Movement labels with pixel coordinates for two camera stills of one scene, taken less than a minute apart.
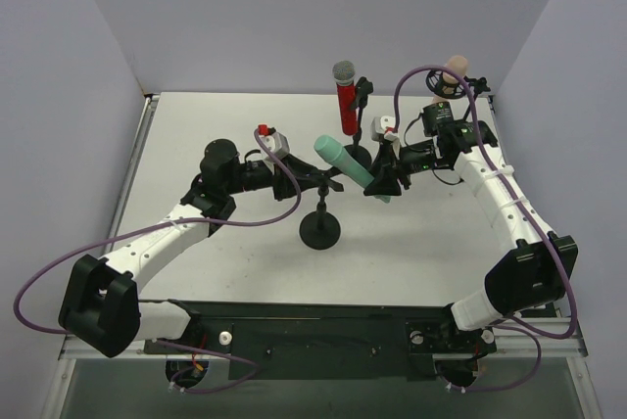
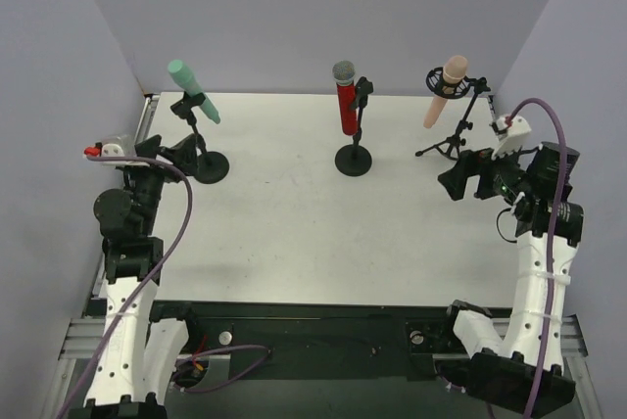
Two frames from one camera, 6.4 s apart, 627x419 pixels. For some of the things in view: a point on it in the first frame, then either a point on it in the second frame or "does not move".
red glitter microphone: x=344 y=74 does not move
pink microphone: x=456 y=63 does not move
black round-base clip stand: x=363 y=88 does not move
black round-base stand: x=320 y=230 to x=213 y=166
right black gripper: x=392 y=164 to x=472 y=172
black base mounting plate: x=324 y=339 does not move
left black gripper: x=285 y=180 to x=160 y=158
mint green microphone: x=347 y=163 to x=184 y=77
